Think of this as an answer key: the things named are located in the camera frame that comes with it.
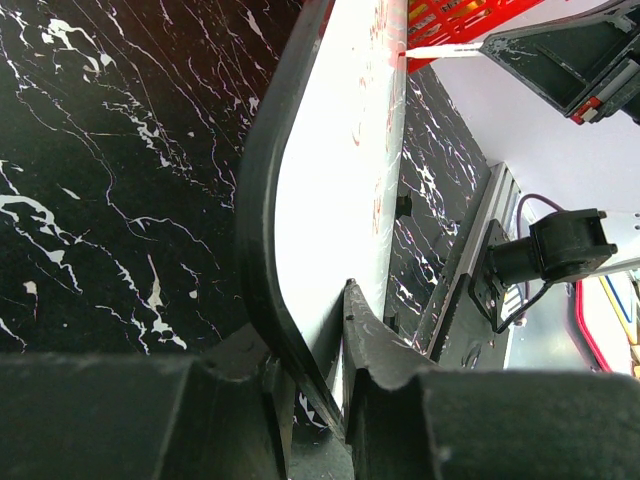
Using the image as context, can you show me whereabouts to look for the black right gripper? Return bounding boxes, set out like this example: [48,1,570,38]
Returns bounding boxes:
[481,1,639,125]

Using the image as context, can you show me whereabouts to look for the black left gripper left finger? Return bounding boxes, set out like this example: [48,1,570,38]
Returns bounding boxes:
[1,326,295,479]

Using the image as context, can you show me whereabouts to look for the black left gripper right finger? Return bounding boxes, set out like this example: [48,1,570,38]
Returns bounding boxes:
[343,280,639,479]

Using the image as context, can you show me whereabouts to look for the red whiteboard marker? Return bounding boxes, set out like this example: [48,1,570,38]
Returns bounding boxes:
[399,42,483,60]

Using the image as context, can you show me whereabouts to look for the white whiteboard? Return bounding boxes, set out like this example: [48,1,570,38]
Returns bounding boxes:
[233,0,412,441]

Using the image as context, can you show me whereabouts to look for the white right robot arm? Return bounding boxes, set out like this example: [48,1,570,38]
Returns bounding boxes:
[469,1,639,334]

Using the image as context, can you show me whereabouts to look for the red plastic shopping basket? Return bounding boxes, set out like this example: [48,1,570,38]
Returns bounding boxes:
[408,0,541,49]

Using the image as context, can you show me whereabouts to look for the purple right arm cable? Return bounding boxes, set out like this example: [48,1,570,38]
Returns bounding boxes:
[515,193,565,241]

